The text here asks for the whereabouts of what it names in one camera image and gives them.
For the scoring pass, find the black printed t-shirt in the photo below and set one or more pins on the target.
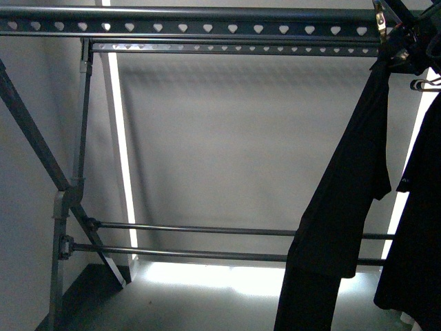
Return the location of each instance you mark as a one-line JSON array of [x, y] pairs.
[[326, 245]]

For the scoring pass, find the grey metal drying rack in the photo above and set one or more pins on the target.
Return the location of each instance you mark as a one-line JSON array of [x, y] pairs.
[[211, 140]]

